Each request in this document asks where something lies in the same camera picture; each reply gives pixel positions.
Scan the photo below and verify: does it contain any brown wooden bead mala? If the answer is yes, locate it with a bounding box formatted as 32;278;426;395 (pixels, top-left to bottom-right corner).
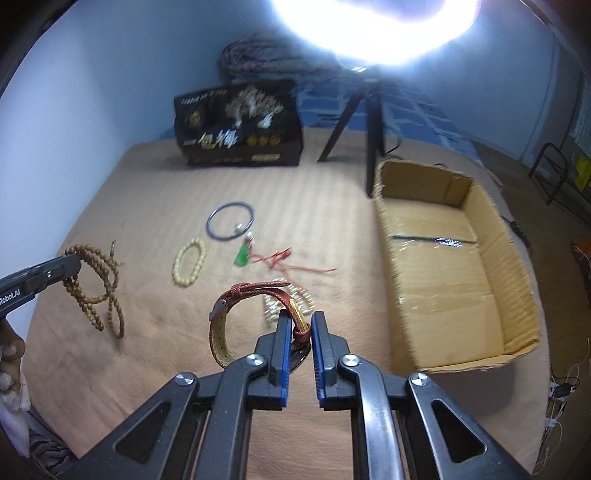
61;240;127;340

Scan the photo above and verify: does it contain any white pearl bracelet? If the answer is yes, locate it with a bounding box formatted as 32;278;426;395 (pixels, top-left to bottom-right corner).
262;278;317;329

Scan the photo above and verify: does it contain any green jade pendant red cord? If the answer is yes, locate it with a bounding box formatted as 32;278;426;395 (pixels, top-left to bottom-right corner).
233;232;338;274

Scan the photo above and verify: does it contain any silver bangle with pearl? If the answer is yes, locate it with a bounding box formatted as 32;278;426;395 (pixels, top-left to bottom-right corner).
205;201;256;242

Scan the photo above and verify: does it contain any cream bead bracelet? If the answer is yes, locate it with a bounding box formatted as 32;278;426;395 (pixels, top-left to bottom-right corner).
171;237;208;288

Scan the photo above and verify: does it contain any left hand white glove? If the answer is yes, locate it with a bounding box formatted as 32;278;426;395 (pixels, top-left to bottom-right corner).
1;318;31;457

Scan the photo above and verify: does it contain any tan blanket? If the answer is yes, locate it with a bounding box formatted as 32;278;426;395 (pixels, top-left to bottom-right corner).
23;129;548;479

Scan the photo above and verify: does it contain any cardboard box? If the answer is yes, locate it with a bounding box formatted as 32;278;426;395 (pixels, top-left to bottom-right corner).
373;160;541;376

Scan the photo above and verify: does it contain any white power strip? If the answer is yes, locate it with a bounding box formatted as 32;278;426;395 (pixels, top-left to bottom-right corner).
535;338;591;476

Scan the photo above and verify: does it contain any black snack bag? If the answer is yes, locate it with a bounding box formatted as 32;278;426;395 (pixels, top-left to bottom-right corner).
173;79;304;167

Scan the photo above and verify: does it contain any blue patterned bedsheet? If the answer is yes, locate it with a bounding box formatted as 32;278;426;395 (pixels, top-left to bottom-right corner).
163;75;479;159

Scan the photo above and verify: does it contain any black tripod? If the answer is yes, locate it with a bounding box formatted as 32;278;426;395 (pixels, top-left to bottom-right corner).
316;66;388;197

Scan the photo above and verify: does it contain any black shoe rack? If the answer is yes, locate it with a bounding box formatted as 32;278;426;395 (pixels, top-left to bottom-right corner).
528;142;590;206

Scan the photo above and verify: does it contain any rolled floral quilt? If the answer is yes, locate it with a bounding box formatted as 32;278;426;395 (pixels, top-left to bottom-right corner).
219;35;339;78

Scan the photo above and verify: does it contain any yellow box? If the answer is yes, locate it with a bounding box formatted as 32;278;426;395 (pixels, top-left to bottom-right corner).
574;155;591;192

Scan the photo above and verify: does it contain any ring light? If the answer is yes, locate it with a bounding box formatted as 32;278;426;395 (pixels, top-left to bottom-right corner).
271;1;481;67

